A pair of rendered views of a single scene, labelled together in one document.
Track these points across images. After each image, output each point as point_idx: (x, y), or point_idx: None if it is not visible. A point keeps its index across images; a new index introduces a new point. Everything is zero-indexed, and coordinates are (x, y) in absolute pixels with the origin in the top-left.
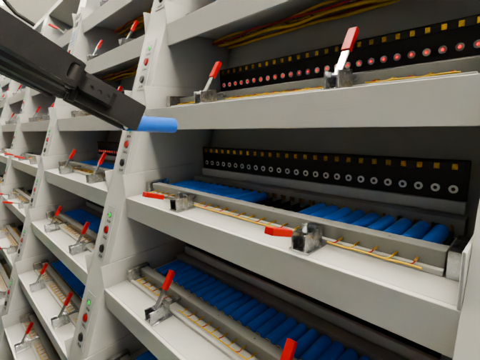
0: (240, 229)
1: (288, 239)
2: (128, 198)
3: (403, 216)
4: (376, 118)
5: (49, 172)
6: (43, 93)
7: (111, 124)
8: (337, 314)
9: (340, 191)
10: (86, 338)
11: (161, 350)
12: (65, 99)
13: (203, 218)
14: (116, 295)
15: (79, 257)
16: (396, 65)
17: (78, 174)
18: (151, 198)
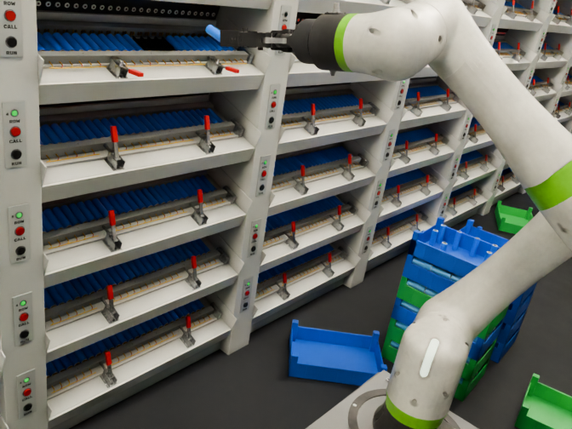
0: (180, 73)
1: (202, 69)
2: (46, 84)
3: (200, 33)
4: (241, 3)
5: None
6: (243, 46)
7: (225, 46)
8: (169, 98)
9: (164, 21)
10: (31, 243)
11: (139, 174)
12: (248, 47)
13: (148, 74)
14: (62, 180)
15: None
16: None
17: None
18: (58, 73)
